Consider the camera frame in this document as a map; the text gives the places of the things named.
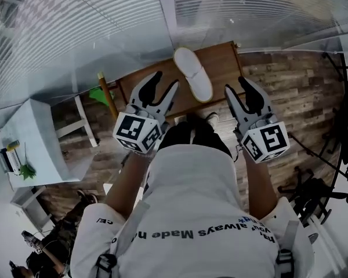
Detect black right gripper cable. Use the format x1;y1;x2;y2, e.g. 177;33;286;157
233;143;245;163

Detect white ridged device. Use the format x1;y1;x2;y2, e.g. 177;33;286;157
0;140;21;175

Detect person's right forearm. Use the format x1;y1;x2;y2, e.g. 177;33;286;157
241;154;280;222

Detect grey harness strap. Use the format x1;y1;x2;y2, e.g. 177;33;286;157
274;220;299;278
95;200;151;278

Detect person's left forearm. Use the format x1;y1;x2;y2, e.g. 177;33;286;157
104;151;156;222

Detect green artificial leaf stem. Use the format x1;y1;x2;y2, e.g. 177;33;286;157
19;142;37;181

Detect white table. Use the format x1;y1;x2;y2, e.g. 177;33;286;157
0;98;85;190

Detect person's white t-shirt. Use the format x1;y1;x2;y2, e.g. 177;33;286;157
70;143;316;278

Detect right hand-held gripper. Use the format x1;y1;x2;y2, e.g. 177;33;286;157
224;75;291;164

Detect person's black trousers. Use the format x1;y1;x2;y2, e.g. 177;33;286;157
157;113;233;159

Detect glass partition with blinds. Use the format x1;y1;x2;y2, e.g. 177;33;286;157
0;0;348;118

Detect white slipper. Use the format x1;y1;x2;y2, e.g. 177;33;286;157
173;47;214;104

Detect green plastic item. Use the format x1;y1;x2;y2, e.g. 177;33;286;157
89;87;116;107

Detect person's right white shoe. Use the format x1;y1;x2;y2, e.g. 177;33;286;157
205;112;220;127

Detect white metal frame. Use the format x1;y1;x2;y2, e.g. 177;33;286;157
54;95;100;149

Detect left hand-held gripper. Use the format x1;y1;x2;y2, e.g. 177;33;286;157
113;70;180;153

